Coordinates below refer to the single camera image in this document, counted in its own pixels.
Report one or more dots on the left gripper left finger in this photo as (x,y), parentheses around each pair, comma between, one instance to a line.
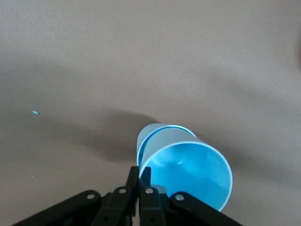
(117,207)

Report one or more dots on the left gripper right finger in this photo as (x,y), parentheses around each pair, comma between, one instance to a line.
(151,207)

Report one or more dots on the light blue cup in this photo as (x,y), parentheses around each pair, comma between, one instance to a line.
(144,136)
(200,174)

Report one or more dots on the tiny pale speck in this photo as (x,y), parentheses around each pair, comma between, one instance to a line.
(35,112)

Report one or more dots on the brown table cover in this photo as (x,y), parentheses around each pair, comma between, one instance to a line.
(94,58)

